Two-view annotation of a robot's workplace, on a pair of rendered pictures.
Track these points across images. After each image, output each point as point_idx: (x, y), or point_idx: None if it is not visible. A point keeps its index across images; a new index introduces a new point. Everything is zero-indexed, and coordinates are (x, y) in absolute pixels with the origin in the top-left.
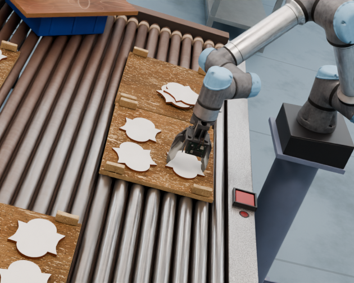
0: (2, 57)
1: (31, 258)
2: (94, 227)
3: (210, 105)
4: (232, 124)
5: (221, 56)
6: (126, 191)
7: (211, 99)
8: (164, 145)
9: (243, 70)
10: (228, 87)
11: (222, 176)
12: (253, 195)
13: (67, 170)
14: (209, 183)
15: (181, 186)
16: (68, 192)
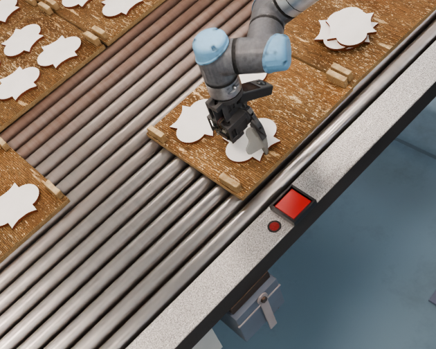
0: None
1: None
2: (84, 203)
3: (207, 82)
4: (405, 77)
5: (261, 5)
6: (160, 163)
7: (203, 75)
8: (254, 107)
9: None
10: (219, 61)
11: (299, 163)
12: (310, 202)
13: (122, 128)
14: (258, 173)
15: (218, 170)
16: (98, 156)
